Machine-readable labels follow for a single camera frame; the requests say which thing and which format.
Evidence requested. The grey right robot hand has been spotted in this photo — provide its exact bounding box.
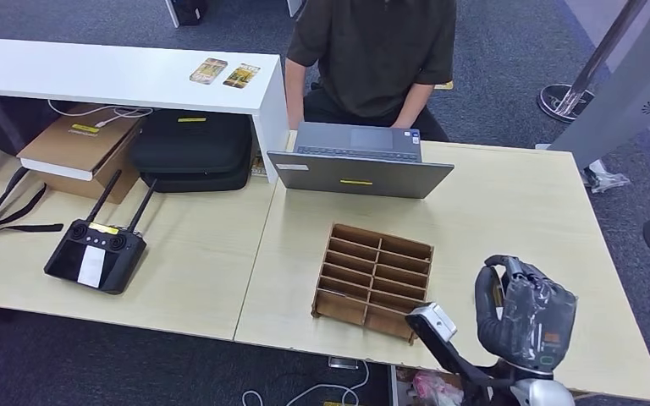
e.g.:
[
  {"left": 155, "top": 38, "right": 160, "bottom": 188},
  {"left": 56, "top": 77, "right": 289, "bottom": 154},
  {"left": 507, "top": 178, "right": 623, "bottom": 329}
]
[{"left": 474, "top": 255, "right": 578, "bottom": 374}]

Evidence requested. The person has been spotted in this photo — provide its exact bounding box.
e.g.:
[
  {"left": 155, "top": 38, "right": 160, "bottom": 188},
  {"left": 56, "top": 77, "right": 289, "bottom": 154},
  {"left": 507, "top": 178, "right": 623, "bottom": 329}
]
[{"left": 284, "top": 0, "right": 458, "bottom": 142}]

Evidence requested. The black bin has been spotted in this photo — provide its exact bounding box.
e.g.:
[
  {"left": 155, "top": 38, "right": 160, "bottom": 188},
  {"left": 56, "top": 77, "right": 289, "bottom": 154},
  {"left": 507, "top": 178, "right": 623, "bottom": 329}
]
[{"left": 170, "top": 0, "right": 208, "bottom": 25}]

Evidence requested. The black remote controller with antennas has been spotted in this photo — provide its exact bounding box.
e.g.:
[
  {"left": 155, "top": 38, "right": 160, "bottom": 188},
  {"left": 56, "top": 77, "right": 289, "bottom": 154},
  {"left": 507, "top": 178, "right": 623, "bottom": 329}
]
[{"left": 43, "top": 169, "right": 158, "bottom": 296}]

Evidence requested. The white charging cable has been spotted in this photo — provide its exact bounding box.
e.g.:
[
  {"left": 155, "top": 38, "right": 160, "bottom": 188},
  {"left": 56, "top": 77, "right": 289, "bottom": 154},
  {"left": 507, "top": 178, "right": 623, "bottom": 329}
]
[{"left": 45, "top": 99, "right": 153, "bottom": 129}]

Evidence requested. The brown cardboard box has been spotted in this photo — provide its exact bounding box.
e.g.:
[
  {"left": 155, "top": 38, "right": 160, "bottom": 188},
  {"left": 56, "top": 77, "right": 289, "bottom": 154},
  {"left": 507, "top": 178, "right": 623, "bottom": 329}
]
[{"left": 15, "top": 103, "right": 144, "bottom": 205}]

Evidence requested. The brown open storage box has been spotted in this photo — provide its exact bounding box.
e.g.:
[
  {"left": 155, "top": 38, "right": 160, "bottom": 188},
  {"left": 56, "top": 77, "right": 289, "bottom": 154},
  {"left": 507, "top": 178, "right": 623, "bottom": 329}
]
[{"left": 389, "top": 366, "right": 472, "bottom": 406}]

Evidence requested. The brown wooden card organizer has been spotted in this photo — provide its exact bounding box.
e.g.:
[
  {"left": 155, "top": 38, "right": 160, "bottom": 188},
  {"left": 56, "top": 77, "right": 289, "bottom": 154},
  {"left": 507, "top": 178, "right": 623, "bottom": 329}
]
[{"left": 310, "top": 223, "right": 435, "bottom": 345}]

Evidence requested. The black carrying case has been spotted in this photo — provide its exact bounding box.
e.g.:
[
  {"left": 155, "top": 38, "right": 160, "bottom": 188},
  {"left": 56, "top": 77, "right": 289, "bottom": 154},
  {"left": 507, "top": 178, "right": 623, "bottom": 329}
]
[{"left": 129, "top": 109, "right": 253, "bottom": 194}]

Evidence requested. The pink plastic bag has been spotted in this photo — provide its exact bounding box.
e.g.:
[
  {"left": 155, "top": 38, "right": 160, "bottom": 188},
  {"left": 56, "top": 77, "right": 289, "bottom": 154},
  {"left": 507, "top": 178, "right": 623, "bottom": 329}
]
[{"left": 409, "top": 370, "right": 466, "bottom": 406}]

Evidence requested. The white floor cable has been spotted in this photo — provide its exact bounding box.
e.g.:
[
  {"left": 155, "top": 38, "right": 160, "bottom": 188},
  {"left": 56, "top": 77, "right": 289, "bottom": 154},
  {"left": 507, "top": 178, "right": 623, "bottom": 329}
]
[{"left": 240, "top": 363, "right": 371, "bottom": 406}]

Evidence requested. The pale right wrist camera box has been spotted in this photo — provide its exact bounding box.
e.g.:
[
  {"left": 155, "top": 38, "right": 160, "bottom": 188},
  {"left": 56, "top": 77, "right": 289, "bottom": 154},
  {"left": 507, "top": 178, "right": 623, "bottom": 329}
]
[{"left": 405, "top": 302, "right": 511, "bottom": 393}]

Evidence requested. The clear plastic wrap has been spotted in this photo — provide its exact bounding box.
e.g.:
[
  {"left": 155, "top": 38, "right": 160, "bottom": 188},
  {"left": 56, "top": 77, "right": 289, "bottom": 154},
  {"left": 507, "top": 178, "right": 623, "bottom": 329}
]
[{"left": 581, "top": 156, "right": 632, "bottom": 194}]

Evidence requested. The autumn print ID card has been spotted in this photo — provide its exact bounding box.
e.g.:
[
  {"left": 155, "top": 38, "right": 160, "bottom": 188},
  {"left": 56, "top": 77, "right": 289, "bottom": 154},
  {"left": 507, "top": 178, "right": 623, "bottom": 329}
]
[{"left": 223, "top": 63, "right": 262, "bottom": 91}]

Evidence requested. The black strap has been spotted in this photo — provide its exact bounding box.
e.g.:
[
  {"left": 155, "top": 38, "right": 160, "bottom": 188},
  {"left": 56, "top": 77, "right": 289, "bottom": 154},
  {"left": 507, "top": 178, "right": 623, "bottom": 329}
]
[{"left": 0, "top": 167, "right": 63, "bottom": 237}]

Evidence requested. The white desk shelf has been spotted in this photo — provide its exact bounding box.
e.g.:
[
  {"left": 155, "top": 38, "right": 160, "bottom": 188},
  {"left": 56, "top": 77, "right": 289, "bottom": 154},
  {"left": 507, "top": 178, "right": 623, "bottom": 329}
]
[{"left": 0, "top": 36, "right": 291, "bottom": 184}]

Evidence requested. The chrome stanchion post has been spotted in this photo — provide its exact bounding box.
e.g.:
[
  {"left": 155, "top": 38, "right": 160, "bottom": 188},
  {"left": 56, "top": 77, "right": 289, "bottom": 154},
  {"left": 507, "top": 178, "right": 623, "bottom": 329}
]
[{"left": 537, "top": 0, "right": 648, "bottom": 123}]

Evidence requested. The grey laptop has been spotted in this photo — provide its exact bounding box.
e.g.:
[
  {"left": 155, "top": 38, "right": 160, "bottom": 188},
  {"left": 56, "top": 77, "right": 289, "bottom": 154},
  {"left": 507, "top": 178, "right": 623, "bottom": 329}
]
[{"left": 266, "top": 120, "right": 455, "bottom": 200}]

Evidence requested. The grey panel with fan logo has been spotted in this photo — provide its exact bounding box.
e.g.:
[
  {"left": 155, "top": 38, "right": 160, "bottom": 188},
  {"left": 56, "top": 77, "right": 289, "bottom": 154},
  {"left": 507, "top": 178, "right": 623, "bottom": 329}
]
[{"left": 548, "top": 0, "right": 650, "bottom": 167}]

